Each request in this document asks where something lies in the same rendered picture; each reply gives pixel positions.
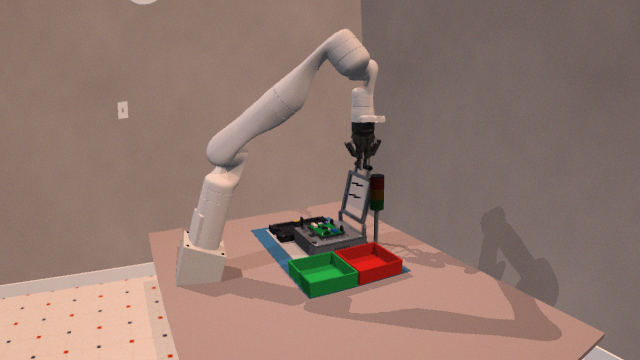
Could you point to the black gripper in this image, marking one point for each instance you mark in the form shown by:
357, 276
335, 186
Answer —
362, 141

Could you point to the green bin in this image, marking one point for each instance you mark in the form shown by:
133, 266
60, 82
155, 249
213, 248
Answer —
338, 274

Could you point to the red open-top bin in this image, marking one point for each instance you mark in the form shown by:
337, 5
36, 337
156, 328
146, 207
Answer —
374, 262

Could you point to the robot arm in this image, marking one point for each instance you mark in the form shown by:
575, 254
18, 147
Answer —
228, 149

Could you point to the green circuit board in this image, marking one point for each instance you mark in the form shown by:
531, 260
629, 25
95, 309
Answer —
324, 227

